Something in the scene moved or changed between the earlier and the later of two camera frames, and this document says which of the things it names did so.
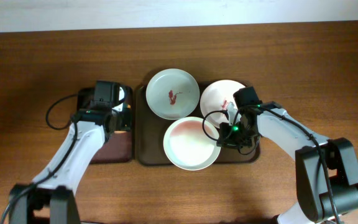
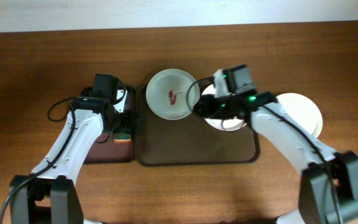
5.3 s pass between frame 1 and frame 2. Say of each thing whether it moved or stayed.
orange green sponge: moved
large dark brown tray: stayed
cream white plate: moved
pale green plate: stayed
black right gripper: moved
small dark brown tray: stayed
